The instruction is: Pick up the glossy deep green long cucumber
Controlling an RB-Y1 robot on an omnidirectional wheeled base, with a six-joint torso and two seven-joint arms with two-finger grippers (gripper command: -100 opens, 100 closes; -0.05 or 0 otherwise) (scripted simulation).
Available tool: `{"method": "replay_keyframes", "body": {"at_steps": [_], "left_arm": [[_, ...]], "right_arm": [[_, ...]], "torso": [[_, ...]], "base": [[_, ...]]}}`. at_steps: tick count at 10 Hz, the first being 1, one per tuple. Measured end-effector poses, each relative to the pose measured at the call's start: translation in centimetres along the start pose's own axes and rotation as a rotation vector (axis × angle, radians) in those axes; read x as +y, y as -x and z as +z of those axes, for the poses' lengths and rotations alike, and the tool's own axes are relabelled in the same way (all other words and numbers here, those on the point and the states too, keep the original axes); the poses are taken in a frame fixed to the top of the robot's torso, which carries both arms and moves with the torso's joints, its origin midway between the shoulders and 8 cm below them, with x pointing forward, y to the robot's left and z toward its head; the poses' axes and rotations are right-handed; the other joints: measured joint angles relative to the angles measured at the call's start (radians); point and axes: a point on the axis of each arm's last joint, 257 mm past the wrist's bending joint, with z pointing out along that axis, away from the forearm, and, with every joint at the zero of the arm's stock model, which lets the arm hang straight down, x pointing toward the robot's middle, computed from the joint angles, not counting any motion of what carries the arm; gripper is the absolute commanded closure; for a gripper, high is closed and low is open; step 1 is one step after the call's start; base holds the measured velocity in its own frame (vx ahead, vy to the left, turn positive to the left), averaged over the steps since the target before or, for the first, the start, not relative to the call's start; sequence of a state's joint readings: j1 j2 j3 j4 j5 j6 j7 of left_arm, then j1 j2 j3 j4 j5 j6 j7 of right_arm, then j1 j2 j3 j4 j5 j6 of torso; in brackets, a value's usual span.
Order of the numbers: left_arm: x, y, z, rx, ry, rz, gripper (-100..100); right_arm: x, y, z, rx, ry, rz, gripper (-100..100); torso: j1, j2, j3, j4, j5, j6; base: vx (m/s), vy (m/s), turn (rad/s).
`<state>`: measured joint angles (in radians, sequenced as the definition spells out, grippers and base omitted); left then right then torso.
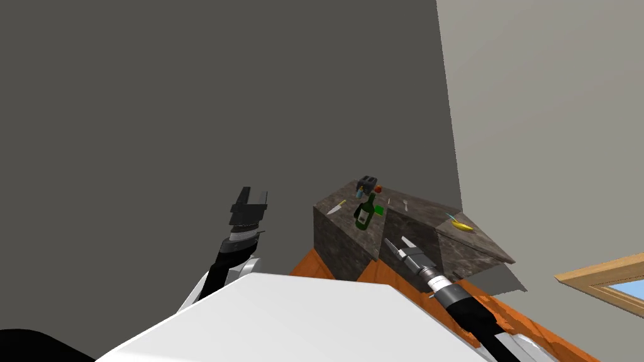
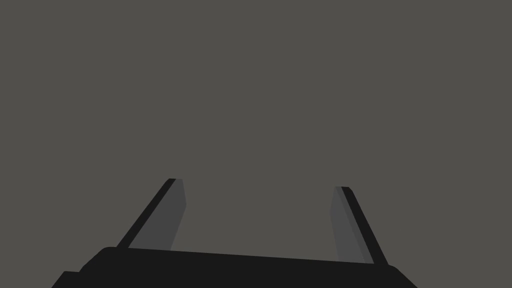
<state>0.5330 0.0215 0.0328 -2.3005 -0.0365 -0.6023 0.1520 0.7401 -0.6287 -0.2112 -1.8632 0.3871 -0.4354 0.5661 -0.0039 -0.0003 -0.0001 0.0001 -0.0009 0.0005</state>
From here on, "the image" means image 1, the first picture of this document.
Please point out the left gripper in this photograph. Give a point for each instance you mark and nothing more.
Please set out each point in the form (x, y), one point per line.
(247, 217)

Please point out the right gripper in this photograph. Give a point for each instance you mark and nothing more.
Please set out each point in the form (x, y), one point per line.
(415, 260)

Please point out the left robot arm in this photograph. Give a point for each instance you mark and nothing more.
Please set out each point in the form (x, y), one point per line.
(226, 266)

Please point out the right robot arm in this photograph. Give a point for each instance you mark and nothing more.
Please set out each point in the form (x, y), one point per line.
(468, 311)

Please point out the green square sponge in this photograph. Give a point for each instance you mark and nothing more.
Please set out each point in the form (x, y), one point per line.
(380, 210)

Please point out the green wine bottle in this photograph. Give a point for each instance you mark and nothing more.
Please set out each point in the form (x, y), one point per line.
(364, 215)

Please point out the yellow banana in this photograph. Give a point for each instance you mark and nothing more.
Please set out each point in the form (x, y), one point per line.
(463, 226)

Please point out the small blue bottle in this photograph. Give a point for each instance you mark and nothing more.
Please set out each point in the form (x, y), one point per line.
(359, 191)

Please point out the black toaster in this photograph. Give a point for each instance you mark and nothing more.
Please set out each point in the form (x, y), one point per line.
(368, 184)

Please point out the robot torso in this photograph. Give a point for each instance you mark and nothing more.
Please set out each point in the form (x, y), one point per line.
(302, 327)

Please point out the wooden framed window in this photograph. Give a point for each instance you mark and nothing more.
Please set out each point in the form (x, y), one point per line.
(609, 284)

